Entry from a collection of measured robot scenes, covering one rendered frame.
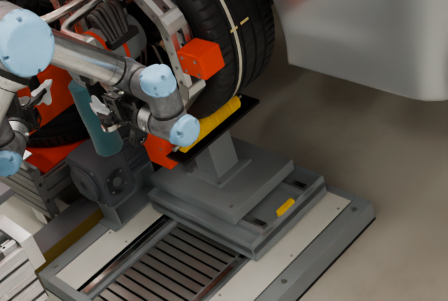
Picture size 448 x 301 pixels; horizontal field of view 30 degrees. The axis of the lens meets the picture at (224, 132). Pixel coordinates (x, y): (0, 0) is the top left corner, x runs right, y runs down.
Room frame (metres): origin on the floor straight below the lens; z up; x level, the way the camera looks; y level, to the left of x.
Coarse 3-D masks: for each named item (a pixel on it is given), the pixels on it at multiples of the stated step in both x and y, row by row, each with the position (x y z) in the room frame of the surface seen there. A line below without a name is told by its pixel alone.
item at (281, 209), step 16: (288, 176) 2.15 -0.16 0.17; (304, 176) 2.15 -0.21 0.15; (320, 176) 2.10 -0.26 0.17; (160, 192) 2.31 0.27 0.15; (272, 192) 2.12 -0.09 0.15; (288, 192) 2.09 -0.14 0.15; (304, 192) 2.05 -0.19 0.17; (320, 192) 2.08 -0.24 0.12; (160, 208) 2.26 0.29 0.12; (176, 208) 2.17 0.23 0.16; (192, 208) 2.17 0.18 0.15; (256, 208) 2.07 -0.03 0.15; (272, 208) 2.05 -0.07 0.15; (288, 208) 2.00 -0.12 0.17; (304, 208) 2.03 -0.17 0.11; (192, 224) 2.12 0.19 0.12; (208, 224) 2.05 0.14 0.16; (224, 224) 2.04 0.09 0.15; (240, 224) 2.00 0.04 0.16; (256, 224) 1.96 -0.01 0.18; (272, 224) 1.95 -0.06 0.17; (288, 224) 1.99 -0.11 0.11; (224, 240) 2.00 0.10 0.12; (240, 240) 1.93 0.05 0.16; (256, 240) 1.90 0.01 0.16; (272, 240) 1.94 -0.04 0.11; (256, 256) 1.89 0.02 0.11
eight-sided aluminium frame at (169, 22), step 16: (64, 0) 2.32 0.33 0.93; (144, 0) 1.95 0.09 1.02; (160, 0) 1.97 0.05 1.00; (64, 16) 2.30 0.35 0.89; (160, 16) 1.92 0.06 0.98; (176, 16) 1.92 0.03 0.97; (80, 32) 2.35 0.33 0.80; (160, 32) 1.92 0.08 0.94; (176, 32) 1.95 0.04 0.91; (176, 48) 1.90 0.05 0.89; (176, 64) 1.91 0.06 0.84; (192, 80) 1.92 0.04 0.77; (192, 96) 1.91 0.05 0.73
